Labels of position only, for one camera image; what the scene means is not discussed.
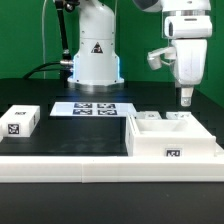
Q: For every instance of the white cabinet top block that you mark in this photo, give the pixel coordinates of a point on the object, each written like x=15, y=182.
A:
x=20, y=120

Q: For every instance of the white marker sheet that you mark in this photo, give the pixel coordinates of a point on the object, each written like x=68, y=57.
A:
x=90, y=109

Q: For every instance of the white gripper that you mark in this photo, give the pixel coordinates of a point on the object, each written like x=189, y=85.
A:
x=188, y=35

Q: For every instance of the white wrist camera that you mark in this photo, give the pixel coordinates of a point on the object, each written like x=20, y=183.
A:
x=159, y=57

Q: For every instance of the white L-shaped fence rail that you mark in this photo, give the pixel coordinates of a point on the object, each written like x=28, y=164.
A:
x=112, y=169

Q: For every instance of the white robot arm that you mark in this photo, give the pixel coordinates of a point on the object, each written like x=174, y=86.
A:
x=96, y=64

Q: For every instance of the white cabinet body box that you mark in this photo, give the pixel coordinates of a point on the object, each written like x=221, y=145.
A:
x=168, y=138

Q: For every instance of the white cabinet door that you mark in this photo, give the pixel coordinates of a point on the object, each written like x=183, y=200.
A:
x=177, y=115
x=150, y=115

